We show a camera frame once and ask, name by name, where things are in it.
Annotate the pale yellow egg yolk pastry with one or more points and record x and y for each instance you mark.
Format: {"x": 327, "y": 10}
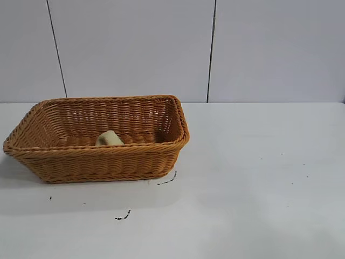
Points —
{"x": 109, "y": 139}

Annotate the brown woven wicker basket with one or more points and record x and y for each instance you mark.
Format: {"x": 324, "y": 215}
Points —
{"x": 102, "y": 162}

